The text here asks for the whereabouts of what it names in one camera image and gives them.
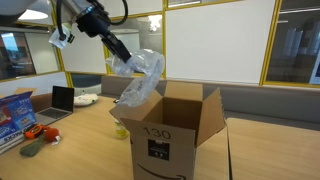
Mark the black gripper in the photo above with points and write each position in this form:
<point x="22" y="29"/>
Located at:
<point x="96" y="22"/>

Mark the large clear air pillow strip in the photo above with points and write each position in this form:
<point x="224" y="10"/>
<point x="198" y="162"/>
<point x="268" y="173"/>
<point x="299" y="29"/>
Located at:
<point x="142" y="85"/>

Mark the white yellow spray bottle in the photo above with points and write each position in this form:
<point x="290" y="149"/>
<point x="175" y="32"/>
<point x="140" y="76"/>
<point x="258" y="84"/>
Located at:
<point x="121" y="131"/>

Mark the brown cardboard box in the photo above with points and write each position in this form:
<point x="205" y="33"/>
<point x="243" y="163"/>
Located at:
<point x="167" y="129"/>

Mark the blue white product box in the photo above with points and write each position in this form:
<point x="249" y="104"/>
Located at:
<point x="16" y="115"/>

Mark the silver laptop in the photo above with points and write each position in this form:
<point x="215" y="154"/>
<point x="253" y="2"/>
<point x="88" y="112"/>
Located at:
<point x="62" y="103"/>

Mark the white pendant lamp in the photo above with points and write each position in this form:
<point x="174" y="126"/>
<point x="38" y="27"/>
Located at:
<point x="33" y="15"/>

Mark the red green plush toy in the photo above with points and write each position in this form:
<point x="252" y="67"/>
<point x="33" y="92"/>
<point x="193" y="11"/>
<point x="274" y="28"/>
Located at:
<point x="41" y="135"/>

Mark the grey bench seat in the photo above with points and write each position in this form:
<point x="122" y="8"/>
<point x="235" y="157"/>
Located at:
<point x="283" y="106"/>

